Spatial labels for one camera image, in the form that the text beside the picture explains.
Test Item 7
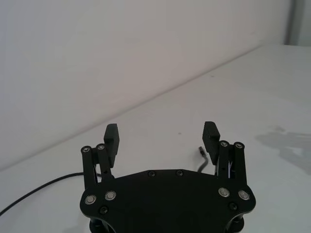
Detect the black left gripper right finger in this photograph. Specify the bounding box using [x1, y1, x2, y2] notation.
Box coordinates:
[202, 121, 248, 187]

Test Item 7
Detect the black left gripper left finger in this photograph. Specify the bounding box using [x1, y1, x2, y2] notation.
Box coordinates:
[81, 123, 120, 192]

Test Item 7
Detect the thin black cable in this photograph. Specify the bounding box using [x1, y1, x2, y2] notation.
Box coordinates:
[0, 145, 209, 215]

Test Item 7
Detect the grey striped post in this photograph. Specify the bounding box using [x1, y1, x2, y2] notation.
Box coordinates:
[283, 0, 300, 46]

